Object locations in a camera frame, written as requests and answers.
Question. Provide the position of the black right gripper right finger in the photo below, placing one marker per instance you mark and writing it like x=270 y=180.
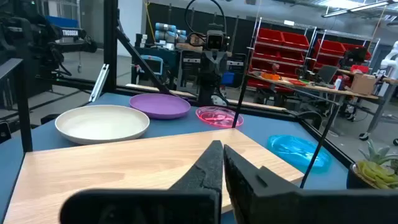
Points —
x=245 y=186

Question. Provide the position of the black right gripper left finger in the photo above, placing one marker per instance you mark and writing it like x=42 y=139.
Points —
x=205 y=174

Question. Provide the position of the pink translucent plate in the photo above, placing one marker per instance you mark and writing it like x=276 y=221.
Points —
x=217 y=116

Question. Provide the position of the blue translucent plate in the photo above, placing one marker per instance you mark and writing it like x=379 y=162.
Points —
x=295 y=151

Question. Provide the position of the purple plate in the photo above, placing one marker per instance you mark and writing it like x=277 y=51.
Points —
x=160 y=104

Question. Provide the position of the large beige bowl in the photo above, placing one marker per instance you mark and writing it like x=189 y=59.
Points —
x=102 y=123

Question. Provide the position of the black background robot arm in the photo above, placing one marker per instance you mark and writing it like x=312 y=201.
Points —
x=37 y=40

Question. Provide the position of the grey blue background robot arm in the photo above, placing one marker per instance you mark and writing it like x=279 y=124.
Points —
x=168 y=34

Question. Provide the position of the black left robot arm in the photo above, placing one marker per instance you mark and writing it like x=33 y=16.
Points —
x=209 y=90

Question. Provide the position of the blue-grey table mat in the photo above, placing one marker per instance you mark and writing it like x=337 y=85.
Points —
x=186 y=124

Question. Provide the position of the blue teach pendant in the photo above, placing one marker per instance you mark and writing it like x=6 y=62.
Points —
x=153 y=65

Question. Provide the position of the wooden workbench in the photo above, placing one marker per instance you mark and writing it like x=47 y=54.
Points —
x=311 y=86

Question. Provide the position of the succulent plant in pot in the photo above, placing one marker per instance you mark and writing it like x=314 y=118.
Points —
x=373 y=174

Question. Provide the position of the cardboard box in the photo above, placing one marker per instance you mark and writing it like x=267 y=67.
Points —
x=363 y=84

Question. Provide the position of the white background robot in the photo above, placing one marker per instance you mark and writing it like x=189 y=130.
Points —
x=390 y=62

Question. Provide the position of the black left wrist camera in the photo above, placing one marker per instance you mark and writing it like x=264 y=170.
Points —
x=214 y=40

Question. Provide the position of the black aluminium station frame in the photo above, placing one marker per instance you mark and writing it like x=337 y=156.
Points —
x=110 y=46

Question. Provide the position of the silver metal bracket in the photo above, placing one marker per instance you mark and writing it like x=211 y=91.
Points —
x=99 y=82

